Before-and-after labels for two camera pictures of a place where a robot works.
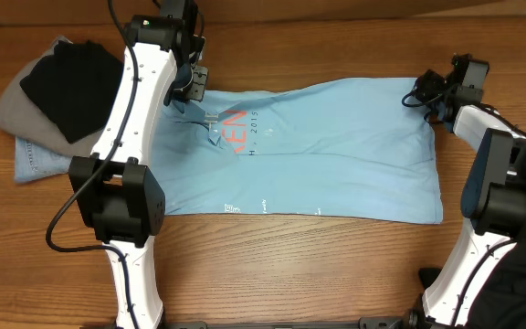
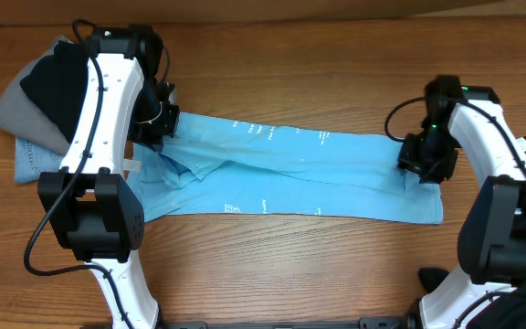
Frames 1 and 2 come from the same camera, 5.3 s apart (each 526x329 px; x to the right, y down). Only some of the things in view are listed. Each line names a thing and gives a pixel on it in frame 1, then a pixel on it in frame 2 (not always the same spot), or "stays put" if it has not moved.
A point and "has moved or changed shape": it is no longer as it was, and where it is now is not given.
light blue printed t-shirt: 346,147 has moved or changed shape
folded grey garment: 18,113 stays put
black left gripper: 195,90 → 156,136
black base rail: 412,322 stays put
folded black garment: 76,87 stays put
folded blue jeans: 33,161 stays put
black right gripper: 425,81 → 433,173
